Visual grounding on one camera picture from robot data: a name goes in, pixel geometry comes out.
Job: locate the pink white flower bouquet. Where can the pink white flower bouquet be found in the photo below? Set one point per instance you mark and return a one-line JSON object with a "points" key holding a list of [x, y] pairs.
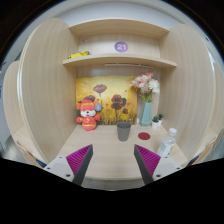
{"points": [[146, 85]]}

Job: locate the dark grey plastic cup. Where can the dark grey plastic cup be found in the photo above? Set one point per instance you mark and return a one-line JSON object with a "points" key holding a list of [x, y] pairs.
{"points": [[123, 130]]}

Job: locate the purple round number sticker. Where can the purple round number sticker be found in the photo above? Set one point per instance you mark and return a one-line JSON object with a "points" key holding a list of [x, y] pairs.
{"points": [[121, 46]]}

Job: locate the round red coaster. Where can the round red coaster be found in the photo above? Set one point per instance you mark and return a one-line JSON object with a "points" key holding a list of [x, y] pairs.
{"points": [[144, 136]]}

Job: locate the wooden desk hutch shelf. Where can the wooden desk hutch shelf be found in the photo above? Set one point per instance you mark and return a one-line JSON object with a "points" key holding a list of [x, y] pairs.
{"points": [[39, 90]]}

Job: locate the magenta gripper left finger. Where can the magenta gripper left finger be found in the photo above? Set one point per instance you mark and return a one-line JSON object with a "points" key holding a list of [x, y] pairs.
{"points": [[79, 162]]}

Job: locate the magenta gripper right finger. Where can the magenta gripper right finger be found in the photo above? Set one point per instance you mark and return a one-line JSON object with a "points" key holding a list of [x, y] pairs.
{"points": [[147, 162]]}

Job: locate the small potted plant white pot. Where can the small potted plant white pot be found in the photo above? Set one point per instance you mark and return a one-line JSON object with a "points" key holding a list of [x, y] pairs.
{"points": [[155, 121]]}

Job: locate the clear plastic water bottle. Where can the clear plastic water bottle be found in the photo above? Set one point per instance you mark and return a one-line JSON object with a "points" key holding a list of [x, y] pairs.
{"points": [[167, 143]]}

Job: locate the red plush toy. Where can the red plush toy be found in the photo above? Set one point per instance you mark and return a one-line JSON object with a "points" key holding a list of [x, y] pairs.
{"points": [[88, 114]]}

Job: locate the yellow object on shelf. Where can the yellow object on shelf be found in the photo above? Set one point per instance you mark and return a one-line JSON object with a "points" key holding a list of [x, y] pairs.
{"points": [[79, 54]]}

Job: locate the poppy flower painting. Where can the poppy flower painting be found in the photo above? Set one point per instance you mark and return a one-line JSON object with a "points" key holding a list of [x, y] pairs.
{"points": [[114, 93]]}

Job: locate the light blue vase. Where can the light blue vase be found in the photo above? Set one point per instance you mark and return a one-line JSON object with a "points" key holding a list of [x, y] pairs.
{"points": [[146, 116]]}

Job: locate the under-shelf light bar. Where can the under-shelf light bar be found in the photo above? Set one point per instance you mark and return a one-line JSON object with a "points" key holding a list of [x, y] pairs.
{"points": [[127, 65]]}

